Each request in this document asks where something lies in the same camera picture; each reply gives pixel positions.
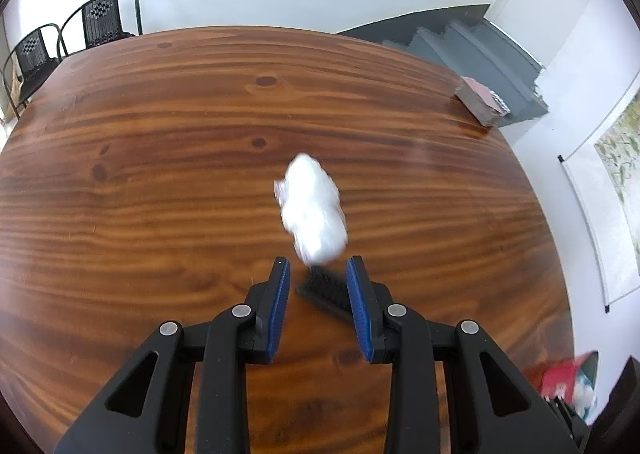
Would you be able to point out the clear bag of cotton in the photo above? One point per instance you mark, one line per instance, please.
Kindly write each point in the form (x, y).
(312, 214)

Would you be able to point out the pink tin box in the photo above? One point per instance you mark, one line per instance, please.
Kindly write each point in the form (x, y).
(560, 376)

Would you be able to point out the black comb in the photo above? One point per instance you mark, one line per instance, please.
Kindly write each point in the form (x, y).
(325, 289)

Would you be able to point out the grey staircase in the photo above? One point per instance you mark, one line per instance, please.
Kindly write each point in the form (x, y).
(470, 48)

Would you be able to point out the hanging wall scroll painting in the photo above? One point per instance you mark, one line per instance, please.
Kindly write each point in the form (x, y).
(620, 214)

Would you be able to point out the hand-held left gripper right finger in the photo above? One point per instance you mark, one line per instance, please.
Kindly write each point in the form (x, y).
(357, 309)

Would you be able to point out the round wooden desktop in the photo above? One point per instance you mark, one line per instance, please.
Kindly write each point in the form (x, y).
(150, 184)

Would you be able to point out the stack of cards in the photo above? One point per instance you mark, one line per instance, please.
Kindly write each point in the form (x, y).
(477, 98)

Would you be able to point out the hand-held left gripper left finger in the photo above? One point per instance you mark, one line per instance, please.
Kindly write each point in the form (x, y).
(277, 304)

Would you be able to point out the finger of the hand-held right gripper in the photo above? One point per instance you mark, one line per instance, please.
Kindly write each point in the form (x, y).
(567, 416)

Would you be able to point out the black metal chair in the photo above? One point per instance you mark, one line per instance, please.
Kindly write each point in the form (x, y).
(102, 18)
(32, 53)

